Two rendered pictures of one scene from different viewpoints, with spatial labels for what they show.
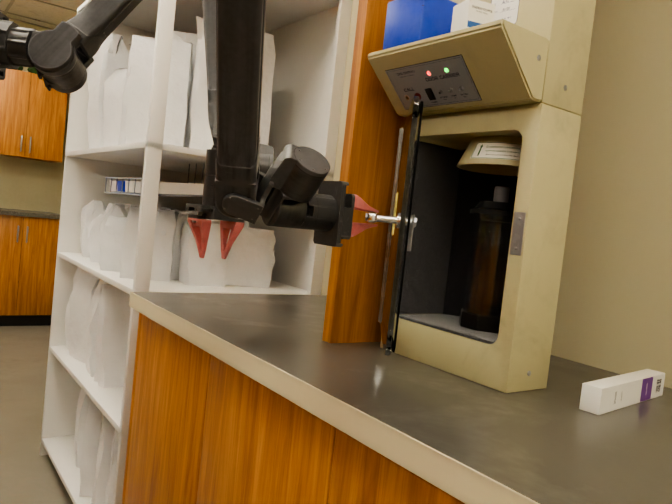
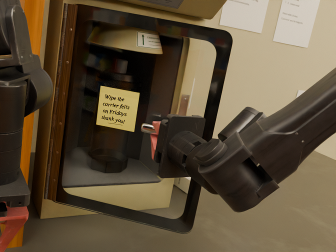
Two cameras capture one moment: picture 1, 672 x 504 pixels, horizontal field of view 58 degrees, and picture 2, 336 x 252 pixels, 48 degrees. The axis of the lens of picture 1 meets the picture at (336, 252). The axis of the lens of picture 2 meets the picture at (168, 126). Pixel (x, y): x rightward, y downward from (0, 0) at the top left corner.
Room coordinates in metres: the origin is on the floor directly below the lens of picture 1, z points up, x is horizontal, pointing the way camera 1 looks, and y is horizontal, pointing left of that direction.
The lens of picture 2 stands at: (0.94, 0.59, 1.37)
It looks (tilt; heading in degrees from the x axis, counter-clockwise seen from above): 14 degrees down; 274
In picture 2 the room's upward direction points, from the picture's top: 10 degrees clockwise
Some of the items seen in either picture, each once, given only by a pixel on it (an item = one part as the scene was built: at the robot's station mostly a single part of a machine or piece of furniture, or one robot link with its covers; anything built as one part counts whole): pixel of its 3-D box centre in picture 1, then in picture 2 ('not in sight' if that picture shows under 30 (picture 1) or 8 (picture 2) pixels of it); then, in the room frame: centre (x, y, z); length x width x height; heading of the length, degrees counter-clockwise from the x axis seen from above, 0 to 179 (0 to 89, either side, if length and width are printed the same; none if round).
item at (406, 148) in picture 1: (396, 226); (133, 123); (1.06, -0.10, 1.19); 0.30 x 0.01 x 0.40; 178
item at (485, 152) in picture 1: (505, 156); not in sight; (1.14, -0.30, 1.34); 0.18 x 0.18 x 0.05
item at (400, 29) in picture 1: (422, 28); not in sight; (1.12, -0.11, 1.56); 0.10 x 0.10 x 0.09; 36
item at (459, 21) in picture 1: (472, 23); not in sight; (1.02, -0.18, 1.54); 0.05 x 0.05 x 0.06; 21
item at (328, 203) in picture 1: (317, 211); (189, 152); (0.94, 0.04, 1.20); 0.07 x 0.07 x 0.10; 36
